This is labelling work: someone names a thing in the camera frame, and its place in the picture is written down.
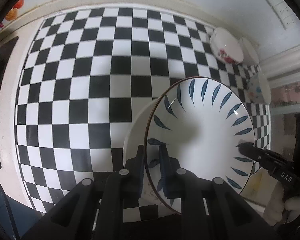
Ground white gloved right hand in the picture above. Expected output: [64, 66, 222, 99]
[263, 182, 300, 226]

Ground white wall socket panel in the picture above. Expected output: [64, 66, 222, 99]
[266, 0, 296, 29]

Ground white bowl coloured dots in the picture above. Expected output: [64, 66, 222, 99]
[247, 72, 271, 105]

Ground white plate small floral print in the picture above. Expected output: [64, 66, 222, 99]
[123, 99, 165, 206]

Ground colourful wall sticker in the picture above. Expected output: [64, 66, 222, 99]
[0, 0, 24, 30]

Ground white bowl red flowers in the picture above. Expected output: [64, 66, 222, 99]
[210, 27, 244, 64]

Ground checkered black white mat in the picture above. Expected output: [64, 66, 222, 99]
[15, 7, 270, 213]

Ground white bowl dark rim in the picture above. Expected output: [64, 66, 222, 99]
[239, 37, 260, 66]

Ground white plate blue leaf pattern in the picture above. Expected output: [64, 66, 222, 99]
[144, 77, 255, 213]

